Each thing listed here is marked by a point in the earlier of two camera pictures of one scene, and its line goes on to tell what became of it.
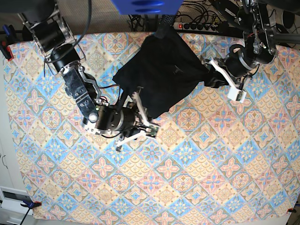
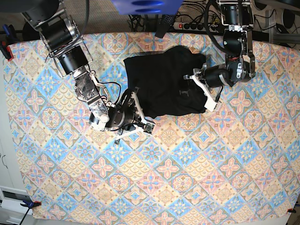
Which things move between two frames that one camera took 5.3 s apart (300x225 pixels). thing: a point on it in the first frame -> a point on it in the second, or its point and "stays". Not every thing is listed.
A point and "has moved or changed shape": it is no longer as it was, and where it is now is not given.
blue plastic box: [147, 7] stays
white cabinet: [13, 197] stays
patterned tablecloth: [212, 159] stays
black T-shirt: [168, 70] has moved or changed shape
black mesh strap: [166, 20] stays
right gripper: [233, 64] -> [213, 77]
